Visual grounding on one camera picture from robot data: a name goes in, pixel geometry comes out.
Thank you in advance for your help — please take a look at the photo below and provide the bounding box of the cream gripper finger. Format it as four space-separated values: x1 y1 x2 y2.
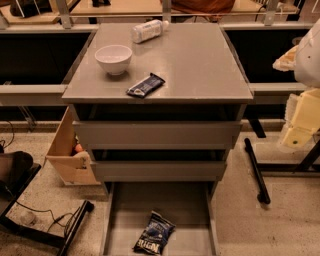
272 46 298 72

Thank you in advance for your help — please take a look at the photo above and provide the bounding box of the blue chip bag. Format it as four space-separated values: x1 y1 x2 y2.
133 211 175 255

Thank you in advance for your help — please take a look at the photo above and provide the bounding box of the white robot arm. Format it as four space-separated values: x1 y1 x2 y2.
272 20 320 152

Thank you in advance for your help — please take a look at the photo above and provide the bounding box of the grey drawer cabinet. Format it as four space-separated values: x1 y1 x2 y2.
61 22 254 201

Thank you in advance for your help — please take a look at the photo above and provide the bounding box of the grey middle drawer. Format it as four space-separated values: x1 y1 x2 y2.
91 161 226 182

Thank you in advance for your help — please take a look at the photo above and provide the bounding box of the grey drawer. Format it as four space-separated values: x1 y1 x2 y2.
100 182 220 256
73 121 241 150
91 161 226 182

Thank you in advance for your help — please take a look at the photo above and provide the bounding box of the grey bottom drawer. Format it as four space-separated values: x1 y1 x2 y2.
100 182 220 256

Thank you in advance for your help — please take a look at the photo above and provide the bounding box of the grey top drawer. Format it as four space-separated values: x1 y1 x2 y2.
73 121 241 150

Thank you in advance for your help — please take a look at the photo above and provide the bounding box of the dark bag on left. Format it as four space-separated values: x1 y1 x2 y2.
0 151 33 193

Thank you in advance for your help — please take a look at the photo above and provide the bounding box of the black metal stand right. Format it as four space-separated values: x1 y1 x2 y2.
244 138 320 205

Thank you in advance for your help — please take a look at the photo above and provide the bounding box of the black metal stand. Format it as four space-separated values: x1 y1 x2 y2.
244 138 320 205
0 164 94 256

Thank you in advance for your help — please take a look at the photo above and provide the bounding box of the clear plastic water bottle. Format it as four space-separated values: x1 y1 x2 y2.
131 19 169 44

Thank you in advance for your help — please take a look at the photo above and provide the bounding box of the dark blue snack bar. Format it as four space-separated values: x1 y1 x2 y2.
126 73 165 98

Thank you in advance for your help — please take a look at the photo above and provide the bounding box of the white ceramic bowl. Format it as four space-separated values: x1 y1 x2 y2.
95 45 132 75

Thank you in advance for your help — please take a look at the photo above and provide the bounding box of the orange fruit in box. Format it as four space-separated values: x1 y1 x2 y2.
74 144 83 153

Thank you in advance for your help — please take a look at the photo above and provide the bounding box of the brown cardboard box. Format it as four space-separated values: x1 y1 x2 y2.
46 108 99 185

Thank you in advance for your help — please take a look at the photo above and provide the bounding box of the black metal stand left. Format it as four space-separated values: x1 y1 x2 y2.
0 164 94 256

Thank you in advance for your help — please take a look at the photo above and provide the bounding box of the grey metal rail frame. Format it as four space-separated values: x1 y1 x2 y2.
0 0 320 133

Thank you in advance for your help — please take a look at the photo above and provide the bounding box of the black cable on floor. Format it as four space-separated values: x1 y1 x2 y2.
14 199 83 234

